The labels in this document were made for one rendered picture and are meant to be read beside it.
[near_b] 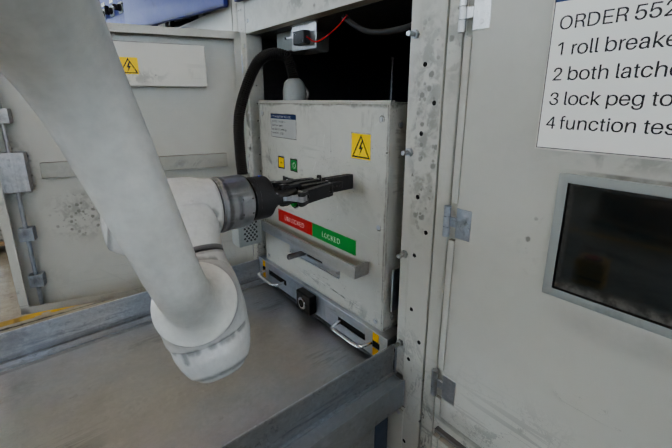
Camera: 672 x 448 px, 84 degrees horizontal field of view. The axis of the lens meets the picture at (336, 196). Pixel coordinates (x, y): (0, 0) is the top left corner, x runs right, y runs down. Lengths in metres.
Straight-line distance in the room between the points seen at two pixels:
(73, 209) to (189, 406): 0.65
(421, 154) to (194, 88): 0.73
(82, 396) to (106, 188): 0.66
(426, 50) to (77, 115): 0.50
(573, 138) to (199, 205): 0.49
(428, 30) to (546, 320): 0.45
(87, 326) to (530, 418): 0.94
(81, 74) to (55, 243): 1.02
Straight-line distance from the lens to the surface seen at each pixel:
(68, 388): 0.98
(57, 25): 0.25
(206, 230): 0.56
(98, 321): 1.12
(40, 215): 1.25
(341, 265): 0.80
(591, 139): 0.51
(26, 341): 1.11
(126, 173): 0.32
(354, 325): 0.88
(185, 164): 1.17
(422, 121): 0.65
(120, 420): 0.86
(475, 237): 0.60
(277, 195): 0.64
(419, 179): 0.66
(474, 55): 0.58
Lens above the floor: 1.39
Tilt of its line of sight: 14 degrees down
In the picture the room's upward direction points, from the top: straight up
